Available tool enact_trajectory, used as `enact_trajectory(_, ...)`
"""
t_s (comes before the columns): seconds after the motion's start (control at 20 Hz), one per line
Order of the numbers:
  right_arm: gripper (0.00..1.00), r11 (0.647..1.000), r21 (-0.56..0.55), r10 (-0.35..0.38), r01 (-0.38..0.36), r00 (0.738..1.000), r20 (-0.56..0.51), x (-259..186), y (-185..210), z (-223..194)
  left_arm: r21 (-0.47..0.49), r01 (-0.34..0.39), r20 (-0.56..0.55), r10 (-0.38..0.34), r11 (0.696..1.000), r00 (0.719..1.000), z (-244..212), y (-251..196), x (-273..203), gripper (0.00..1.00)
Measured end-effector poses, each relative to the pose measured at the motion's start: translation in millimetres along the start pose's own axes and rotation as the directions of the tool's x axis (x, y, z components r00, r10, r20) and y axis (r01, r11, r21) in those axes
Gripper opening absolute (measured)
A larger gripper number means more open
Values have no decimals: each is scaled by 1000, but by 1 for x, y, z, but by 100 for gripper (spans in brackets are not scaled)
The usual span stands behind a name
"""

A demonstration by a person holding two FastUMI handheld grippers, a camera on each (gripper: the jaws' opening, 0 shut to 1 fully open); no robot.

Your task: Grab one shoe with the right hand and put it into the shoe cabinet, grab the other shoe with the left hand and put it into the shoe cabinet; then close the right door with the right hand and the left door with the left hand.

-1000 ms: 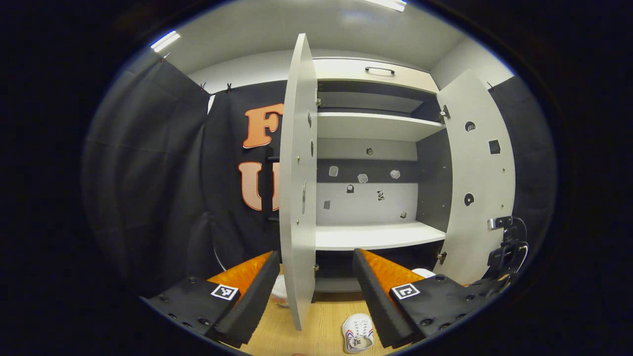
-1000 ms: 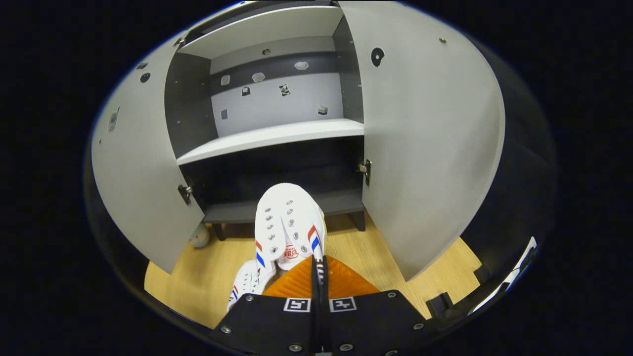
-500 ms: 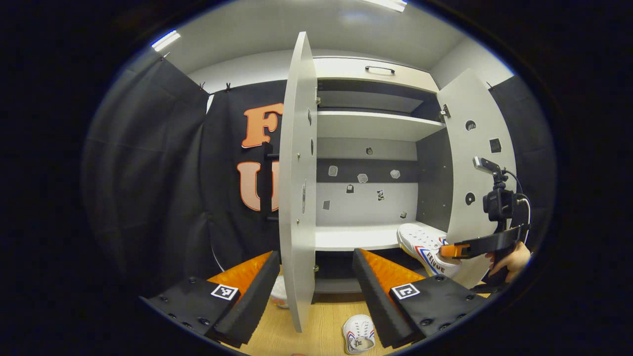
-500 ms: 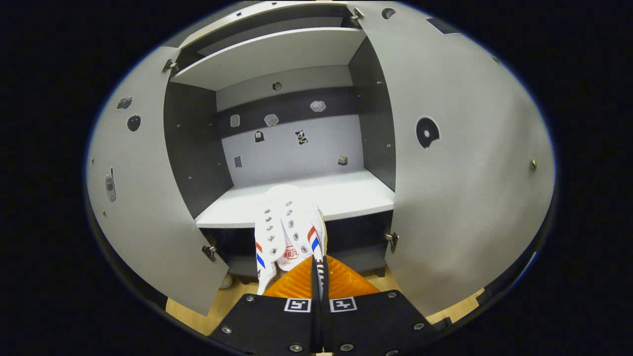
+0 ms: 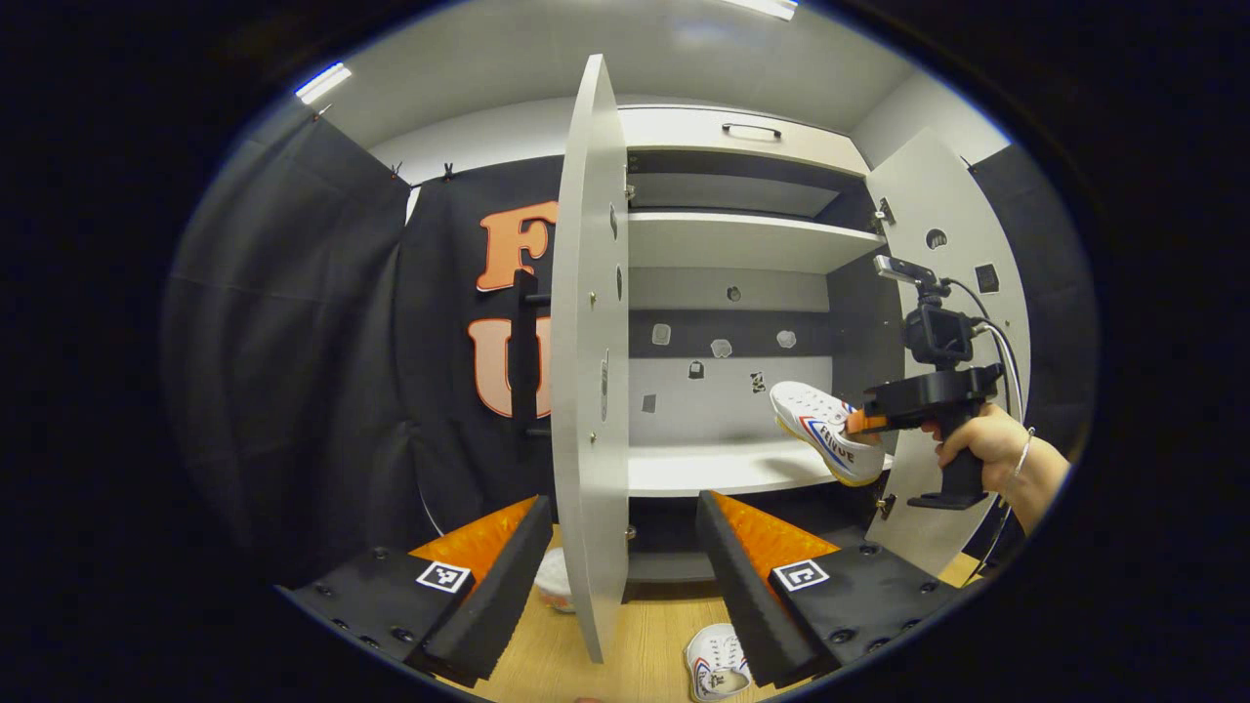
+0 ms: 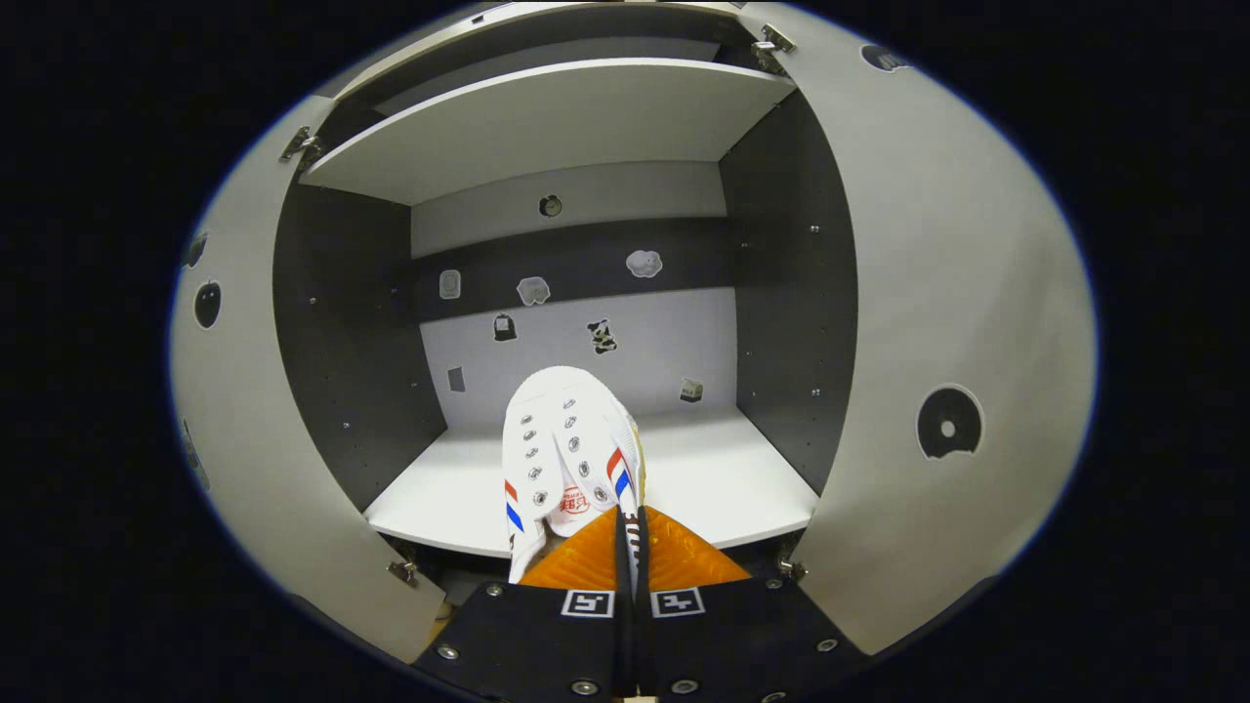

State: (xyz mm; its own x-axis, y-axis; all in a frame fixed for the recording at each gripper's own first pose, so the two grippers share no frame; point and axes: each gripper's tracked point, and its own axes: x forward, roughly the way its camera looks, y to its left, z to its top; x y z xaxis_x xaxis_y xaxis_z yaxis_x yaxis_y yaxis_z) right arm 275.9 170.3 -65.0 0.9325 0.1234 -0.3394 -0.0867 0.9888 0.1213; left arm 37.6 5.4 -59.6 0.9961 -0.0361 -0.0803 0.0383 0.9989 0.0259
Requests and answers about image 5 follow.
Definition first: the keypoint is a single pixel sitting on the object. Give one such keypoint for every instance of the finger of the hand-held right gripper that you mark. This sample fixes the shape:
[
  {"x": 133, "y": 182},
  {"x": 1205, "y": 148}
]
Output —
[{"x": 864, "y": 424}]

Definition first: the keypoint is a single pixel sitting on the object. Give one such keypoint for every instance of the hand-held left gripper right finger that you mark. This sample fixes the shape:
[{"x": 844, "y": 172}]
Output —
[{"x": 742, "y": 605}]

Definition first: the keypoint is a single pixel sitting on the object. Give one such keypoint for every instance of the white canvas shoe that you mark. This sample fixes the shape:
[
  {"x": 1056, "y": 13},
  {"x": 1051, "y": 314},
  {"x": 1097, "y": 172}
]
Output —
[
  {"x": 713, "y": 649},
  {"x": 815, "y": 415}
]

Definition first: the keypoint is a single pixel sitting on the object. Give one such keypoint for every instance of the white cabinet shelf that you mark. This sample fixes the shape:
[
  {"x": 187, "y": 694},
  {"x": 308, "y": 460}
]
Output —
[
  {"x": 703, "y": 469},
  {"x": 742, "y": 239}
]

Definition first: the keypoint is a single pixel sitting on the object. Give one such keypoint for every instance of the white round object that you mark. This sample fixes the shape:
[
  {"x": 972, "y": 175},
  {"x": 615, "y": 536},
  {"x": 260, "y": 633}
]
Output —
[{"x": 552, "y": 581}]

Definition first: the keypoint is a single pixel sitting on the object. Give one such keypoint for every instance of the white shoe cabinet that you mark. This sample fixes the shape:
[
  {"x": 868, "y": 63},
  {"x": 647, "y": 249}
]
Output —
[{"x": 742, "y": 244}]

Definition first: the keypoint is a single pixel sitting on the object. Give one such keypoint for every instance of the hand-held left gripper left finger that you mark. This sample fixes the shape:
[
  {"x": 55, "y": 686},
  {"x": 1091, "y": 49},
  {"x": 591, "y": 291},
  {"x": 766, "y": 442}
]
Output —
[{"x": 498, "y": 605}]

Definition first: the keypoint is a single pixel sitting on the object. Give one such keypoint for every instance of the white cabinet drawer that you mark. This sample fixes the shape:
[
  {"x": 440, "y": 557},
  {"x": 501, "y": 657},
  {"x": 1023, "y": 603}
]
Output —
[{"x": 684, "y": 137}]

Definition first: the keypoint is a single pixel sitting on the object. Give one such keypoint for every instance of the long ceiling light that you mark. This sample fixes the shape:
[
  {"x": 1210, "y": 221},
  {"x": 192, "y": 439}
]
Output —
[
  {"x": 323, "y": 83},
  {"x": 762, "y": 7}
]

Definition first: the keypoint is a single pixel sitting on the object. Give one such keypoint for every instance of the black backdrop cloth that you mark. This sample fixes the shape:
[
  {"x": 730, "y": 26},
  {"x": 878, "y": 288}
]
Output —
[{"x": 293, "y": 342}]

